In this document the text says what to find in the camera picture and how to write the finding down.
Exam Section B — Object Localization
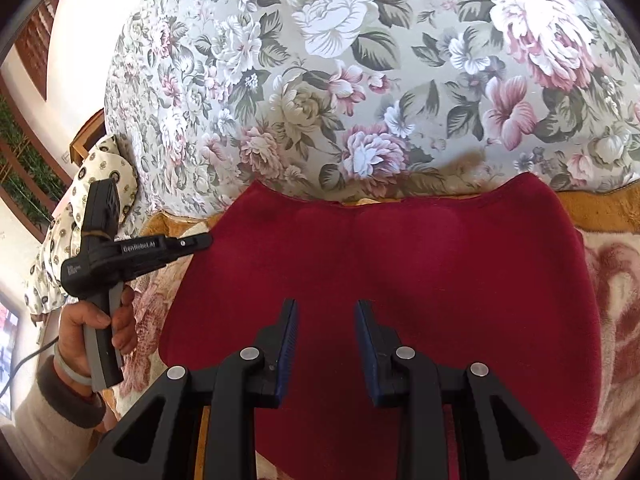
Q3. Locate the dark red knit garment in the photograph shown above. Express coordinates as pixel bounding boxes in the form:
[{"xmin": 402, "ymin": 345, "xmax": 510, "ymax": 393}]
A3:
[{"xmin": 159, "ymin": 172, "xmax": 603, "ymax": 480}]

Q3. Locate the cream spotted pillow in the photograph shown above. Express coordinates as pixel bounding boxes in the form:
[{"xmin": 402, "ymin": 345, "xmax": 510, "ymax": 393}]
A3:
[{"xmin": 25, "ymin": 132, "xmax": 141, "ymax": 316}]

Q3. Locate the wooden lattice window frame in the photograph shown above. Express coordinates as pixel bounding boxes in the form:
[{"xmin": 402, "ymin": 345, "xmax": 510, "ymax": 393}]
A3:
[{"xmin": 0, "ymin": 0, "xmax": 71, "ymax": 243}]

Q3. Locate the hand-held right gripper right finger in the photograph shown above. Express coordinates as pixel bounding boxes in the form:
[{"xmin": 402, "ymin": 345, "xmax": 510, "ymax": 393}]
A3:
[{"xmin": 354, "ymin": 300, "xmax": 581, "ymax": 480}]

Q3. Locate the grey cable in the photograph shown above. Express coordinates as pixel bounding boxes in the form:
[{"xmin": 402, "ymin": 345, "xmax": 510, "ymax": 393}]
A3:
[{"xmin": 0, "ymin": 339, "xmax": 58, "ymax": 396}]

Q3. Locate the grey floral quilt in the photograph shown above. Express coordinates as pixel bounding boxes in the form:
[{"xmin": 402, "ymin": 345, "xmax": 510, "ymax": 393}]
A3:
[{"xmin": 102, "ymin": 0, "xmax": 640, "ymax": 221}]

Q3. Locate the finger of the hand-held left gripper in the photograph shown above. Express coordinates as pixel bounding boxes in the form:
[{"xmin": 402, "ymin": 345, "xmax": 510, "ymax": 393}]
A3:
[{"xmin": 165, "ymin": 232, "xmax": 213, "ymax": 263}]

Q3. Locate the person's left hand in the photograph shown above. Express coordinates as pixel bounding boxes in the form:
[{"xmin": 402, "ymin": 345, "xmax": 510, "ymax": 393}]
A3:
[{"xmin": 57, "ymin": 284, "xmax": 137, "ymax": 386}]

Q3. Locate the plush flower print blanket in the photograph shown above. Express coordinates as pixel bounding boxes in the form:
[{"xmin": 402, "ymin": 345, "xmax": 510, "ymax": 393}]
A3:
[{"xmin": 102, "ymin": 187, "xmax": 640, "ymax": 480}]

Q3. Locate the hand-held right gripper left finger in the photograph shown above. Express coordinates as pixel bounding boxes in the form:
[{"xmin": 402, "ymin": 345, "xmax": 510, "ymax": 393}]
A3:
[{"xmin": 75, "ymin": 298, "xmax": 300, "ymax": 480}]

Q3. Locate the person's left forearm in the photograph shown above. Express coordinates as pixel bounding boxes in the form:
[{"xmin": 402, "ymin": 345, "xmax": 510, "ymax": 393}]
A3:
[{"xmin": 10, "ymin": 355, "xmax": 107, "ymax": 480}]

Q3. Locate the grey wristband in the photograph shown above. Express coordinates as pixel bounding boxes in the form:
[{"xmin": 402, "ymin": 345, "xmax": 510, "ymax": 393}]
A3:
[{"xmin": 53, "ymin": 345, "xmax": 94, "ymax": 387}]

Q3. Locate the wooden chair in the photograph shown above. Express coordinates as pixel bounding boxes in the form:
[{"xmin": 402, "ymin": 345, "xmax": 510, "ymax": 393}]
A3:
[{"xmin": 70, "ymin": 110, "xmax": 108, "ymax": 166}]

